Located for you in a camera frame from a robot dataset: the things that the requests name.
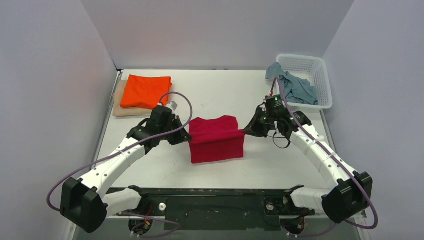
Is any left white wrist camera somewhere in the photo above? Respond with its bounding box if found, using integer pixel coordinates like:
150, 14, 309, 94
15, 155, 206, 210
162, 101, 178, 113

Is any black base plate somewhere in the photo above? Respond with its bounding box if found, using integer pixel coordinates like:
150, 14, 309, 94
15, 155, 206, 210
128, 185, 324, 236

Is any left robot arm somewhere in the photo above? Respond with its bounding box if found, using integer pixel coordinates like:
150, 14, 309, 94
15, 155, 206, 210
59, 101, 192, 233

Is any grey-blue t shirt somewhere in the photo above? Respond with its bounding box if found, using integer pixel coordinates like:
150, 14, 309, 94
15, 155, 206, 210
265, 62, 319, 105

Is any folded orange t shirt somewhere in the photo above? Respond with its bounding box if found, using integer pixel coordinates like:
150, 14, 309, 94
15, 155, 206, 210
119, 74, 173, 110

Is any red t shirt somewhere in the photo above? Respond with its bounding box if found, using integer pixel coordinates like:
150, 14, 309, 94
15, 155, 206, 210
189, 115, 245, 164

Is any folded beige t shirt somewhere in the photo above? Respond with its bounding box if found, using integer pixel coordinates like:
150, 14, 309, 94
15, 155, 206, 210
112, 80, 157, 118

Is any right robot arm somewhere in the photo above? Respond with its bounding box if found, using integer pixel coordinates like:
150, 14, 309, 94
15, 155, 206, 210
243, 95, 373, 224

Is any white plastic basket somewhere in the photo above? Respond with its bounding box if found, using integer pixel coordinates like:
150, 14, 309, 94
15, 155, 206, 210
275, 53, 333, 112

